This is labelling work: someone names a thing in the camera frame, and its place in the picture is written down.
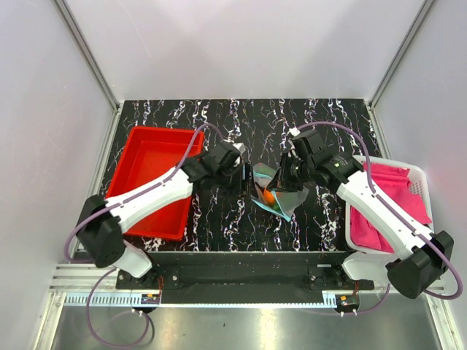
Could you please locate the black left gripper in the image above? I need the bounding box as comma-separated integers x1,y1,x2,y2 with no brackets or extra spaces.
215,162,258,201

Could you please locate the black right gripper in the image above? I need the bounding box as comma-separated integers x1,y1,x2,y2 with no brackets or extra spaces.
266,152,314,193

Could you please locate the clear zip top bag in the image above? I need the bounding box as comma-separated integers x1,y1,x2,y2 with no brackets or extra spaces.
251,163,309,222

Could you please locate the orange fake fruit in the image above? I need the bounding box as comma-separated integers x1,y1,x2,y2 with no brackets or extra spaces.
263,190,276,206

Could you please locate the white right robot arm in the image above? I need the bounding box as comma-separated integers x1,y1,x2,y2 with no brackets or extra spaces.
269,128,454,299

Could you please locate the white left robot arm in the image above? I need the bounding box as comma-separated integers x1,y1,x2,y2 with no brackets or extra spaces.
74,141,246,289

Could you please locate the green fake vegetable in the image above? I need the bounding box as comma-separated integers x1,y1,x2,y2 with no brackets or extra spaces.
272,203,282,212

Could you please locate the red plastic bin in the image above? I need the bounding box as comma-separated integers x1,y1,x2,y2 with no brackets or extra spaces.
105,125,205,241

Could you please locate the pink cloth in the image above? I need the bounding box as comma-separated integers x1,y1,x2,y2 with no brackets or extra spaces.
350,163,432,254

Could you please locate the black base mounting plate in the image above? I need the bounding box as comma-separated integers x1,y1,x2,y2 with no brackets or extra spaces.
116,252,375,306

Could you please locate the white plastic basket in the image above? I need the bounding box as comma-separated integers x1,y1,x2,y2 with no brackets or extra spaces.
345,157,433,254

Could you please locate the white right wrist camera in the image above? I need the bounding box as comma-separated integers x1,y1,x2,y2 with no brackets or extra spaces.
287,128,300,138

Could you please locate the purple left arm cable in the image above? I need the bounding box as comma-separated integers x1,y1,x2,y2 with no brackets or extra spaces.
63,122,223,346

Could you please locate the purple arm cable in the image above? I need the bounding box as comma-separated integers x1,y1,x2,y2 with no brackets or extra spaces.
63,122,223,346
293,121,460,318

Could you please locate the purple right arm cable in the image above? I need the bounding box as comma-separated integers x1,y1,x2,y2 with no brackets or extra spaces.
293,121,460,318

